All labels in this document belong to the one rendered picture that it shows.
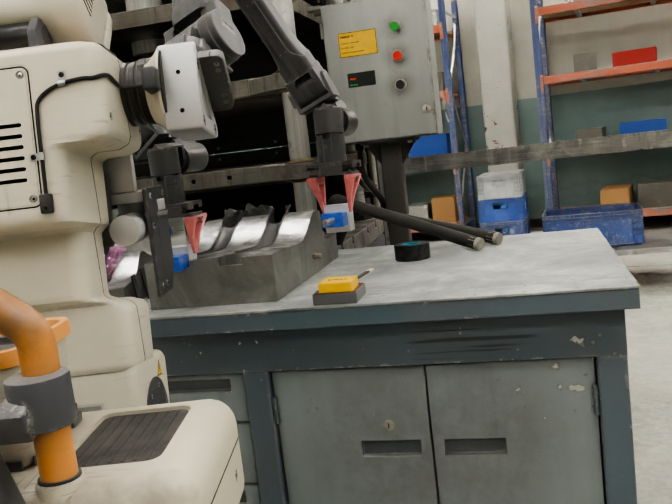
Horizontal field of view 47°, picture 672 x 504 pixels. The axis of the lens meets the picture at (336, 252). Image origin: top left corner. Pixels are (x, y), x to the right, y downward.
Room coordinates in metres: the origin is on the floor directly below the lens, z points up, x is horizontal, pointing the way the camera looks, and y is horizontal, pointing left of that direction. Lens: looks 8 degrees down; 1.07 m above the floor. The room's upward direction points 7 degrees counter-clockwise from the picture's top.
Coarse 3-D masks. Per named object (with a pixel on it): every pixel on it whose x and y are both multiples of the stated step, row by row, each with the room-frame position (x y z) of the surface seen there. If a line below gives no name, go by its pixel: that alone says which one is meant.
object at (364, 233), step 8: (360, 224) 2.74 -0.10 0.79; (368, 224) 2.71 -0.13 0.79; (376, 224) 2.80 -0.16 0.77; (352, 232) 2.52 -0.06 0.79; (360, 232) 2.52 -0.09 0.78; (368, 232) 2.66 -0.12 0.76; (376, 232) 2.78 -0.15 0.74; (344, 240) 2.33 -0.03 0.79; (352, 240) 2.40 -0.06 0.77; (360, 240) 2.51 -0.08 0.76; (368, 240) 2.63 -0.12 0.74; (344, 248) 2.28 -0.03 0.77; (352, 248) 2.38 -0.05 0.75
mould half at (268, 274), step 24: (264, 216) 1.75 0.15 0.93; (288, 216) 1.72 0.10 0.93; (312, 216) 1.71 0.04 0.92; (240, 240) 1.67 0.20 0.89; (288, 240) 1.63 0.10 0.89; (312, 240) 1.69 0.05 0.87; (336, 240) 1.89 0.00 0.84; (192, 264) 1.45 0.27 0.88; (216, 264) 1.44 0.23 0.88; (264, 264) 1.42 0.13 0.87; (288, 264) 1.50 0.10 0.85; (312, 264) 1.66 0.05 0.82; (192, 288) 1.45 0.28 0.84; (216, 288) 1.44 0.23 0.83; (240, 288) 1.43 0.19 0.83; (264, 288) 1.42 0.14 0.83; (288, 288) 1.48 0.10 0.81
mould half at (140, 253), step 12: (144, 240) 1.83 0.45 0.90; (132, 252) 1.66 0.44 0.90; (144, 252) 1.70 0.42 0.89; (120, 264) 1.61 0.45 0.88; (132, 264) 1.61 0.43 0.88; (144, 264) 1.68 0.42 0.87; (120, 276) 1.57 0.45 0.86; (108, 288) 1.46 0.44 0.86; (120, 288) 1.45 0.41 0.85; (132, 288) 1.52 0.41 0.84; (144, 288) 1.64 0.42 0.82
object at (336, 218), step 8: (328, 208) 1.52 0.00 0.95; (336, 208) 1.51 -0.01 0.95; (344, 208) 1.51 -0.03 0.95; (328, 216) 1.47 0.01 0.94; (336, 216) 1.47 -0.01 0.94; (344, 216) 1.48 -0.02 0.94; (352, 216) 1.53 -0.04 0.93; (328, 224) 1.42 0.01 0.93; (336, 224) 1.47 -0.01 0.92; (344, 224) 1.47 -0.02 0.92; (352, 224) 1.52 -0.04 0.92; (328, 232) 1.52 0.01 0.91
